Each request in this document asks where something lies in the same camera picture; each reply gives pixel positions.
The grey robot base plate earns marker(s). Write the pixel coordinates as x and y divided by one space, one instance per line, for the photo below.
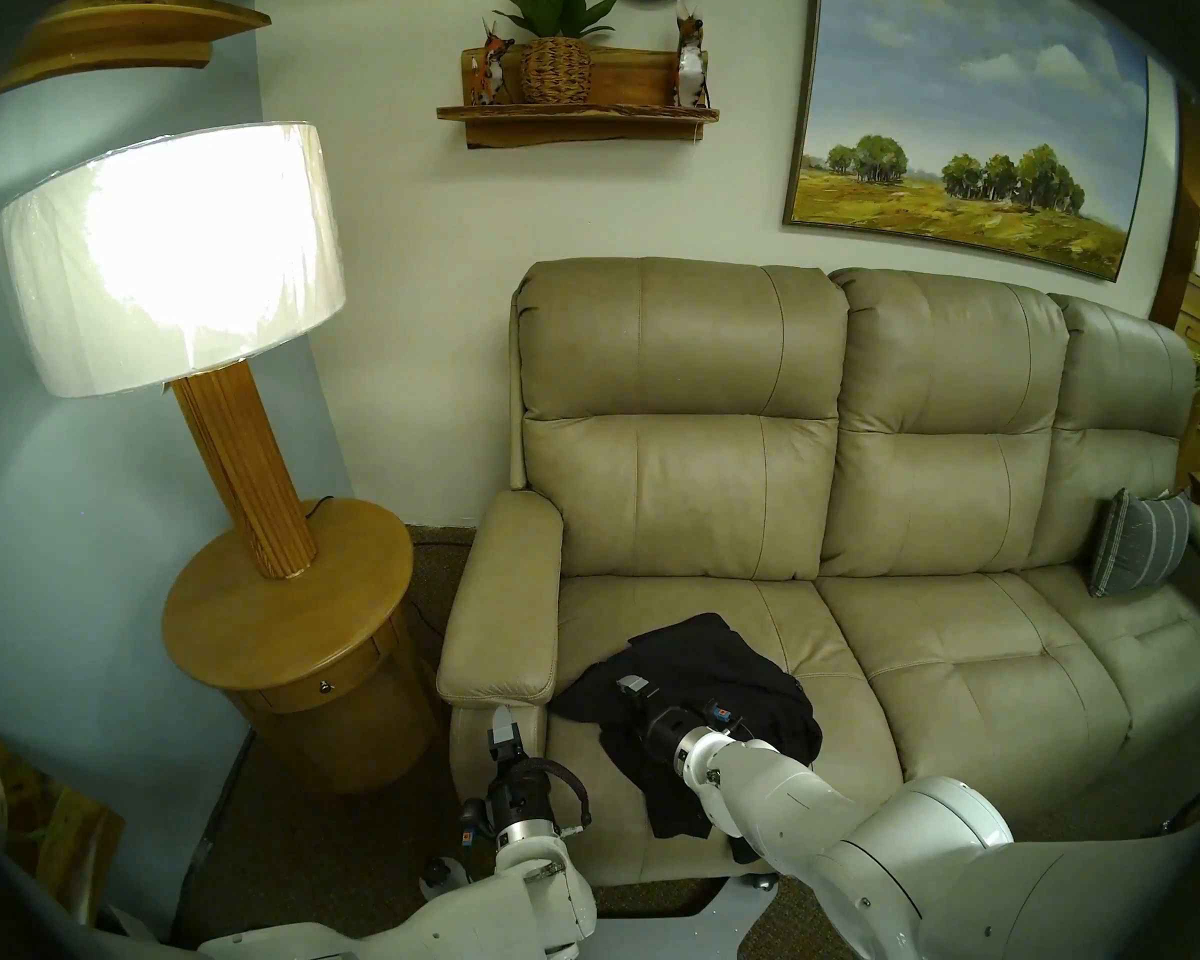
700 928

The wooden corner shelf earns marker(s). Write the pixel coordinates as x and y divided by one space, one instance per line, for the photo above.
130 33

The wooden wall shelf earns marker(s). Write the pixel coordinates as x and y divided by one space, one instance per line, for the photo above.
630 115

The wooden lamp with white shade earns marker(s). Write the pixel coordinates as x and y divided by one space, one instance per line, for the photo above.
170 248

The green plant in woven basket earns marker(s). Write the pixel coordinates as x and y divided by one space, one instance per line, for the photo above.
555 68

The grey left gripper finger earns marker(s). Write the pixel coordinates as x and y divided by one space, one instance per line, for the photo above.
520 743
503 736

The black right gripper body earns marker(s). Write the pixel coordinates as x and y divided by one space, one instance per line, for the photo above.
672 733

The wooden crate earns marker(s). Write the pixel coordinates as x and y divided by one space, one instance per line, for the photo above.
50 828

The orange fox figurine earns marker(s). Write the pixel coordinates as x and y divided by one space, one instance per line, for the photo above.
490 68

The wooden bookcase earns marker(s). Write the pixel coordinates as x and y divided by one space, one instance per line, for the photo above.
1185 228

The framed landscape painting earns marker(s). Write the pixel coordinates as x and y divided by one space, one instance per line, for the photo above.
970 108

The black jacket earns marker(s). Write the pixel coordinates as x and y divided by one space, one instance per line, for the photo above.
720 663

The grey striped throw pillow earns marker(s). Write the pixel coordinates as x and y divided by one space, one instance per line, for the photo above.
1145 543

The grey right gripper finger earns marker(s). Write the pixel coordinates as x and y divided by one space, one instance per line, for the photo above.
638 691

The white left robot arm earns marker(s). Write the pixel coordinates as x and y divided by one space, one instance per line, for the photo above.
480 908

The beige leather sofa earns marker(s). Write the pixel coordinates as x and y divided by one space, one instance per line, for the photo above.
920 478

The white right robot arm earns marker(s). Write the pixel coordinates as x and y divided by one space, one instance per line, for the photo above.
860 848

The white and brown fox figurine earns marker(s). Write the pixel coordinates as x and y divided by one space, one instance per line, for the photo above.
691 63

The round wooden side table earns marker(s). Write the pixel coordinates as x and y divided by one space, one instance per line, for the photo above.
290 628

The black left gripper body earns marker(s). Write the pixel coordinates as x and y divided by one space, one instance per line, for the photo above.
522 796

